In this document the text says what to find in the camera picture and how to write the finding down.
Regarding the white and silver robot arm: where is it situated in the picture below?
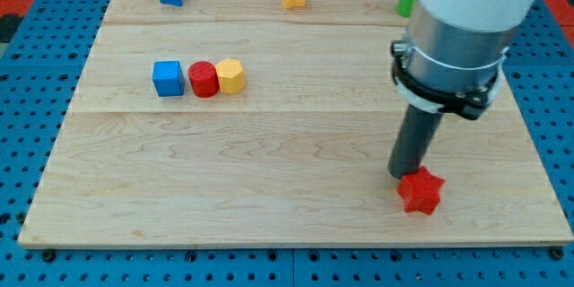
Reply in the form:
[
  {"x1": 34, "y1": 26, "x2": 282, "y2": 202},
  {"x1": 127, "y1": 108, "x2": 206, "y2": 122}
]
[{"x1": 391, "y1": 0, "x2": 534, "y2": 120}]

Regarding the yellow hexagon block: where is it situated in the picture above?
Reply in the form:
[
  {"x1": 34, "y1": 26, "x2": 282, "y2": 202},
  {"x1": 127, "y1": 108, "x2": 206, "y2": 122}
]
[{"x1": 215, "y1": 58, "x2": 246, "y2": 94}]

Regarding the light wooden board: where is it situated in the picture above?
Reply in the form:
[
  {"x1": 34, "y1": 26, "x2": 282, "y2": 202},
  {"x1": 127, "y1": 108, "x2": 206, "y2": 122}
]
[{"x1": 18, "y1": 0, "x2": 573, "y2": 249}]

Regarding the red cylinder block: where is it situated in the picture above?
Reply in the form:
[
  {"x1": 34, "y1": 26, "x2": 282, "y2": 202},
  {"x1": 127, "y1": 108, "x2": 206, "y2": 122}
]
[{"x1": 187, "y1": 61, "x2": 220, "y2": 98}]

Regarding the blue cube block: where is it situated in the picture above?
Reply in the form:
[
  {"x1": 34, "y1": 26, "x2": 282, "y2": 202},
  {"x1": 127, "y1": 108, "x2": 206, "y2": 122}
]
[{"x1": 152, "y1": 61, "x2": 185, "y2": 97}]

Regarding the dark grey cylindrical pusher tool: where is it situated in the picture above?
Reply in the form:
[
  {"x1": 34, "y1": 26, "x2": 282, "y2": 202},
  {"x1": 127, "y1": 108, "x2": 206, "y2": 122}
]
[{"x1": 387, "y1": 105, "x2": 443, "y2": 179}]

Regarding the red star block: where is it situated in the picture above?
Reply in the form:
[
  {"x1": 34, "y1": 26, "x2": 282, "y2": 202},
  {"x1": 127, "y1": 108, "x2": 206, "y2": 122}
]
[{"x1": 396, "y1": 166, "x2": 446, "y2": 215}]

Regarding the green cylinder block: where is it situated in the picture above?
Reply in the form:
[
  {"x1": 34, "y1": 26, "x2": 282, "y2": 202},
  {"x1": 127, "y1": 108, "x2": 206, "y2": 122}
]
[{"x1": 396, "y1": 0, "x2": 415, "y2": 18}]

